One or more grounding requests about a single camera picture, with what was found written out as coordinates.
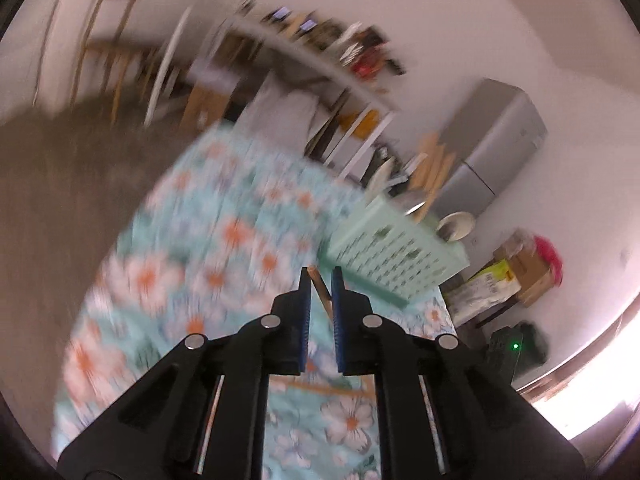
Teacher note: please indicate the wooden chair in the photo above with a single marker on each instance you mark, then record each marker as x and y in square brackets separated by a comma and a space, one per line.
[105, 50]

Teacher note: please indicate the mint green utensil holder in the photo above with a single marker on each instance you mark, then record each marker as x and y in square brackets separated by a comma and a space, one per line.
[395, 255]

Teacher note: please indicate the white green paper towel pack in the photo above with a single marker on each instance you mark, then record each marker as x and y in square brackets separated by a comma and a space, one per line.
[475, 292]

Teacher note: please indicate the red plastic bag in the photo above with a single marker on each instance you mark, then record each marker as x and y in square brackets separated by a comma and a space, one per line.
[547, 257]

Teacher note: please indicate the clear wrapped white package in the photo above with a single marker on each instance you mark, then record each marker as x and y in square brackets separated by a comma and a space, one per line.
[280, 110]

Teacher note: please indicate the stainless steel spoon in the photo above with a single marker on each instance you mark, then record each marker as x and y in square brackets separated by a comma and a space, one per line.
[412, 206]

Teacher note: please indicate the single wooden chopstick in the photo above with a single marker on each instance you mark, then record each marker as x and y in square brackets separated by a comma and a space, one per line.
[321, 290]
[325, 391]

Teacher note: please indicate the cooking oil bottle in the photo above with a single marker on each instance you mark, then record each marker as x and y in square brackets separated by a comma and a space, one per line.
[365, 62]

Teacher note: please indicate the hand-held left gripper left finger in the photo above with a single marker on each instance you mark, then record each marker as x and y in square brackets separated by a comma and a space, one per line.
[304, 320]

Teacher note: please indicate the brown cardboard box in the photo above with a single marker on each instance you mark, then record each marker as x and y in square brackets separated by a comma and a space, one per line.
[525, 270]

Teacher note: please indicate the floral blue tablecloth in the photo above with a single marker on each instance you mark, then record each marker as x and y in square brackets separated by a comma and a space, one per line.
[200, 240]

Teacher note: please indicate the silver refrigerator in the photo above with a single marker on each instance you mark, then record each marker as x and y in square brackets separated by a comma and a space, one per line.
[492, 145]

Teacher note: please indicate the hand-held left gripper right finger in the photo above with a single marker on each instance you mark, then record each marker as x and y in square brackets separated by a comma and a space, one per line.
[339, 320]

